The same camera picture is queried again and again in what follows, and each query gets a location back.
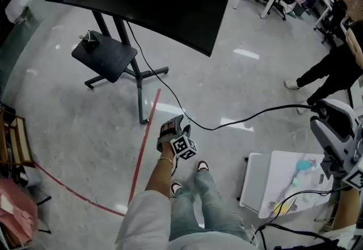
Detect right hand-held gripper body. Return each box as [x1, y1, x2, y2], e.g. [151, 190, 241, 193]
[320, 121, 363, 196]

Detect black wheeled television stand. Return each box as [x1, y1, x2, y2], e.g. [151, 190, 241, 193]
[70, 10, 170, 125]

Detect person's left hand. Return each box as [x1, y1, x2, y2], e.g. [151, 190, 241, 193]
[163, 121, 177, 138]

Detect white cart table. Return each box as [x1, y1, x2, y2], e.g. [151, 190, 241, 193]
[237, 150, 344, 219]

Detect person's right forearm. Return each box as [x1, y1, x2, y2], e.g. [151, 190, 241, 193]
[331, 186, 363, 231]

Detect black shoulder bag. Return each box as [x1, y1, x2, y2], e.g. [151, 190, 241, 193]
[256, 223, 341, 250]

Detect pink quilted cloth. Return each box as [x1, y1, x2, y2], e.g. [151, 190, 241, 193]
[0, 179, 39, 244]

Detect wooden folding chair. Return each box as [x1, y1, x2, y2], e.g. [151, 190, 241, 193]
[0, 108, 35, 167]

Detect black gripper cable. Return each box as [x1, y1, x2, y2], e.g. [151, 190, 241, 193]
[251, 188, 352, 244]

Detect person's white shirt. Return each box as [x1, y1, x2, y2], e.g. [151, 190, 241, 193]
[115, 189, 363, 250]

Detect black pen holder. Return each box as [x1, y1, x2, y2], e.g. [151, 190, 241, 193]
[79, 30, 100, 54]

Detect yellow round item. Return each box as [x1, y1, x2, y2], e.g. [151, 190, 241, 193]
[273, 201, 297, 217]

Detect red floor tape line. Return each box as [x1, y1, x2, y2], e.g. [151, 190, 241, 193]
[33, 88, 162, 217]

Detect person's shoe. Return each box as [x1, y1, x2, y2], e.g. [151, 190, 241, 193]
[195, 159, 210, 172]
[170, 181, 183, 198]

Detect black power cable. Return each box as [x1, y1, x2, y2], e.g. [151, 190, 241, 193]
[125, 20, 320, 132]

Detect person's left forearm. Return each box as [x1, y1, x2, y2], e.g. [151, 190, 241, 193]
[144, 148, 176, 199]

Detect black office chair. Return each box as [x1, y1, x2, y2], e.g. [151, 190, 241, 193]
[313, 0, 348, 45]
[272, 0, 302, 22]

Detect white container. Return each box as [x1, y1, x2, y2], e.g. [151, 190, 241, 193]
[19, 165, 43, 187]

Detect teal plastic item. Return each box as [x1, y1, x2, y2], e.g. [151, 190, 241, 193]
[296, 159, 313, 172]

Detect person's left shoe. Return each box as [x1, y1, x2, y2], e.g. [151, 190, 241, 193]
[170, 181, 183, 198]

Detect person's blue jeans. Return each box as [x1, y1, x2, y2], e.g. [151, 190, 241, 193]
[169, 168, 250, 243]

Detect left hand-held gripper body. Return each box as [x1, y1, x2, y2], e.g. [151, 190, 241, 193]
[155, 114, 199, 162]

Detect person's right shoe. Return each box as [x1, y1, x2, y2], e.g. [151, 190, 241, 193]
[195, 159, 210, 172]

